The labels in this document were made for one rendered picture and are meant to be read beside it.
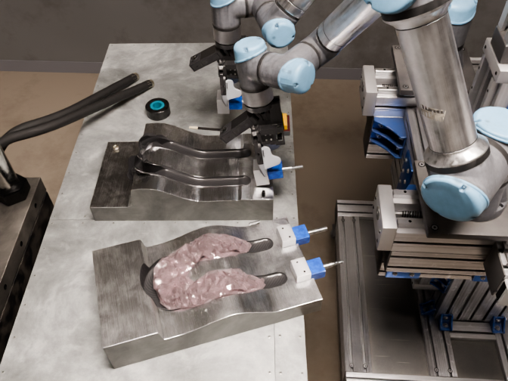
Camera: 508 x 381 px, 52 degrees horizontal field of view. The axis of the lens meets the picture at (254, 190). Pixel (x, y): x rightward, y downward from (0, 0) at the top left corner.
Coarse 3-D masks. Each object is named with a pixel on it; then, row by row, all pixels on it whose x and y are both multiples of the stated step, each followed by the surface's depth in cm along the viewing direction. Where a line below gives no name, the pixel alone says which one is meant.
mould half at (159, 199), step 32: (160, 128) 152; (160, 160) 144; (192, 160) 149; (224, 160) 149; (96, 192) 146; (128, 192) 145; (160, 192) 137; (192, 192) 141; (224, 192) 141; (256, 192) 141
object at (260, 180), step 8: (256, 160) 141; (256, 168) 139; (272, 168) 140; (280, 168) 139; (288, 168) 140; (296, 168) 140; (256, 176) 140; (272, 176) 140; (280, 176) 140; (256, 184) 141; (264, 184) 141
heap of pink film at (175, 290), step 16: (208, 240) 125; (224, 240) 128; (240, 240) 131; (176, 256) 126; (192, 256) 126; (208, 256) 125; (224, 256) 126; (160, 272) 124; (176, 272) 124; (208, 272) 121; (224, 272) 121; (240, 272) 123; (160, 288) 121; (176, 288) 120; (192, 288) 121; (208, 288) 120; (224, 288) 118; (240, 288) 120; (256, 288) 123; (176, 304) 120; (192, 304) 119
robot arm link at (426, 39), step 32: (384, 0) 80; (416, 0) 79; (448, 0) 80; (416, 32) 83; (448, 32) 84; (416, 64) 86; (448, 64) 85; (416, 96) 91; (448, 96) 87; (448, 128) 90; (448, 160) 93; (480, 160) 92; (448, 192) 95; (480, 192) 93
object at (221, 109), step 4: (220, 92) 159; (220, 96) 157; (240, 96) 159; (220, 100) 156; (228, 100) 157; (232, 100) 158; (236, 100) 158; (240, 100) 158; (220, 104) 158; (224, 104) 158; (228, 104) 158; (232, 104) 158; (236, 104) 158; (240, 104) 158; (220, 108) 159; (224, 108) 159; (228, 108) 159; (232, 108) 159; (236, 108) 159; (240, 108) 159; (220, 112) 160; (224, 112) 160; (228, 112) 160
